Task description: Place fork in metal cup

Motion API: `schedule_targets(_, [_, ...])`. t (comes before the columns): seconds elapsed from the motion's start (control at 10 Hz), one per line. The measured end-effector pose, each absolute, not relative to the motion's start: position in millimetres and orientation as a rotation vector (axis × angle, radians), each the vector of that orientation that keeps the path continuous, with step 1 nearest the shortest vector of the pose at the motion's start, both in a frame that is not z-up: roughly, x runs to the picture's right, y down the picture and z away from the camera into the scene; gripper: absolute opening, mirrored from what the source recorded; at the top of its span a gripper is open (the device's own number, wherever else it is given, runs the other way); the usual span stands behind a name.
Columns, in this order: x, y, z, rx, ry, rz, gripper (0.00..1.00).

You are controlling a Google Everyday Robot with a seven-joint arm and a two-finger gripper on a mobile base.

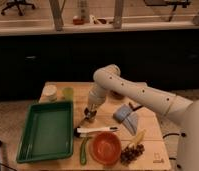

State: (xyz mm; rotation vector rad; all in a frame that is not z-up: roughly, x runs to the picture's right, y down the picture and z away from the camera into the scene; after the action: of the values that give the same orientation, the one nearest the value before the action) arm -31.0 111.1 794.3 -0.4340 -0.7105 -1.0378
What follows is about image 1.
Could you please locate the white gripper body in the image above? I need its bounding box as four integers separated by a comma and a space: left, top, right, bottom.
87, 84, 107, 112

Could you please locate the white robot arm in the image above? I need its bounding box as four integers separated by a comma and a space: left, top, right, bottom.
85, 64, 199, 171

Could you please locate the small metal cup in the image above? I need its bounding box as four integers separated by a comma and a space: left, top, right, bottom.
84, 109, 96, 122

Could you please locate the green plastic cup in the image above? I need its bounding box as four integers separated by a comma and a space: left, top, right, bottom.
62, 87, 74, 101

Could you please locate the white ceramic cup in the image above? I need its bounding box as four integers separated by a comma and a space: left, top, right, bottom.
43, 85, 57, 101

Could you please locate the blue folded cloth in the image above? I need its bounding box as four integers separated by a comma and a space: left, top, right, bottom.
113, 105, 138, 135

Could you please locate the orange plastic bowl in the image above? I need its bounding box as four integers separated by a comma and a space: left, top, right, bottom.
89, 132, 121, 166

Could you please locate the green plastic utensil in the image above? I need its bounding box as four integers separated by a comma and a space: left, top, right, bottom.
80, 137, 90, 165

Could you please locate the yellow banana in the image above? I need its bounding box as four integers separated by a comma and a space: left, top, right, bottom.
128, 130, 146, 148

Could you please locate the green plastic tray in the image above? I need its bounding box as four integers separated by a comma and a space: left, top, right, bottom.
16, 102, 74, 163

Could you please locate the bunch of dark grapes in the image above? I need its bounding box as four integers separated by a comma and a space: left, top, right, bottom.
120, 144, 145, 165

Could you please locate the red object on shelf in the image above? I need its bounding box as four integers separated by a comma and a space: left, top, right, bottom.
73, 18, 85, 25

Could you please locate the black office chair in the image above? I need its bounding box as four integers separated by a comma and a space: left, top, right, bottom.
1, 0, 36, 16

